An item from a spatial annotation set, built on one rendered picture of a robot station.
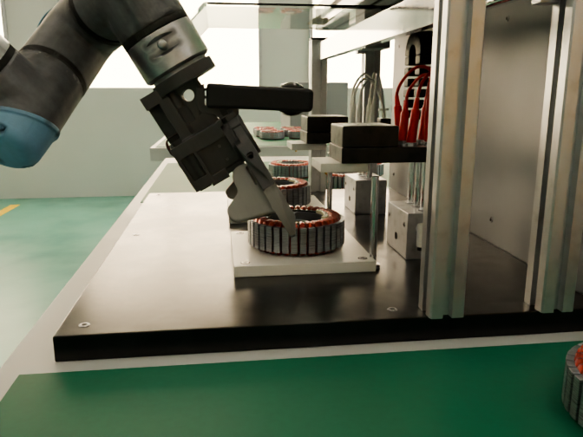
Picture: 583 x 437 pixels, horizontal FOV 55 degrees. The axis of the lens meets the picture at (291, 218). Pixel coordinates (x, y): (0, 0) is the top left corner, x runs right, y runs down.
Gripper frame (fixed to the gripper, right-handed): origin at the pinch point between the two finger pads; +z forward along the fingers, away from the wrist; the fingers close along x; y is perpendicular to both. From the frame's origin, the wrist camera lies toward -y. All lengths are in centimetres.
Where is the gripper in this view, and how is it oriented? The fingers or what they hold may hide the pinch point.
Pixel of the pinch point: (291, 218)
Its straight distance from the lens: 64.2
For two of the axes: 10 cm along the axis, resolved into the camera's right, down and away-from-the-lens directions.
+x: 1.3, 2.2, -9.7
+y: -8.6, 5.1, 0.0
